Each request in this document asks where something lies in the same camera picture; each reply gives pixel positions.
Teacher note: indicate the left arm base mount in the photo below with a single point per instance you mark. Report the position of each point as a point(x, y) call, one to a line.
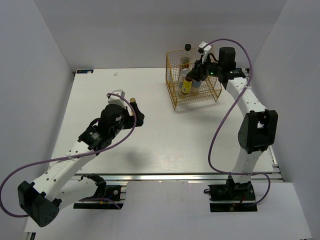
point(106, 197)

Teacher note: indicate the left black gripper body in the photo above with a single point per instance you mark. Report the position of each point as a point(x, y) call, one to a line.
point(125, 123)

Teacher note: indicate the left blue table sticker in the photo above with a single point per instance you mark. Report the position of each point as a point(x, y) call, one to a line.
point(84, 71)

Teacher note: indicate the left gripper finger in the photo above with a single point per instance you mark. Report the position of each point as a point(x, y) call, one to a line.
point(131, 110)
point(139, 116)

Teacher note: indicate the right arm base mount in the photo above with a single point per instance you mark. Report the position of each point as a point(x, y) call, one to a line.
point(222, 201)

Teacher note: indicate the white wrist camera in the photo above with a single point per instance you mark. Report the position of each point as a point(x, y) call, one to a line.
point(116, 97)
point(204, 49)

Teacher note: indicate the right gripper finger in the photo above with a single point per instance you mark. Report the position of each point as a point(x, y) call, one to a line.
point(198, 66)
point(196, 75)

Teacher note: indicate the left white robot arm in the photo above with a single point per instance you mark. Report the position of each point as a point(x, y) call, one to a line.
point(44, 197)

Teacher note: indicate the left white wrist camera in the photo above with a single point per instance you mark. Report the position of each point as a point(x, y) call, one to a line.
point(116, 97)

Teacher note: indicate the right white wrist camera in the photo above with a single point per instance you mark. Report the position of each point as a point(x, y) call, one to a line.
point(204, 49)

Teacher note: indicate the small yellow label bottle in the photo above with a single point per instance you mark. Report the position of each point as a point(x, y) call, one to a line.
point(133, 105)
point(186, 85)

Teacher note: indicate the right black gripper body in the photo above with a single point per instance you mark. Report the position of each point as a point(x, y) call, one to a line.
point(210, 69)

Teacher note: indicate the dark sauce bottle red label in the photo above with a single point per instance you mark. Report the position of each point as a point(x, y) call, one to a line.
point(186, 57)

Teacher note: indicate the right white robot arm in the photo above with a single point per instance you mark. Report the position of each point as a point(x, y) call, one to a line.
point(258, 128)

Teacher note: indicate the yellow wire basket rack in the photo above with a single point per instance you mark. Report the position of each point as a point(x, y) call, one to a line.
point(178, 64)

